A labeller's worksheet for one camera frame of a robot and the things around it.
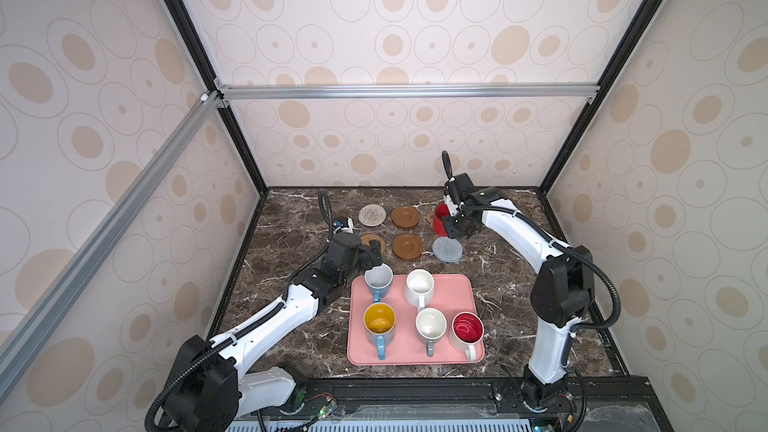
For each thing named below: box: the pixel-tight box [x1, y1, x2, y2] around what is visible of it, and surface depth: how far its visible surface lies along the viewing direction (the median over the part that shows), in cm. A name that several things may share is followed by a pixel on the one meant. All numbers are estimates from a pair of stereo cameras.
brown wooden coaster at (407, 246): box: [392, 233, 423, 260], surface depth 105 cm
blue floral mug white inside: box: [364, 263, 394, 303], surface depth 86 cm
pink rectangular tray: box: [347, 274, 484, 365], surface depth 85 cm
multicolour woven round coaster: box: [358, 204, 387, 227], surface depth 115 cm
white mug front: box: [415, 307, 447, 357], surface depth 79 cm
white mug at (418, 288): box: [404, 269, 435, 311], surface depth 87 cm
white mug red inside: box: [450, 311, 485, 362], surface depth 79 cm
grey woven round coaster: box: [432, 236, 463, 263], surface depth 104 cm
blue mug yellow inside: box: [364, 302, 397, 360], surface depth 78 cm
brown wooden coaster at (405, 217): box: [391, 206, 420, 229], surface depth 112 cm
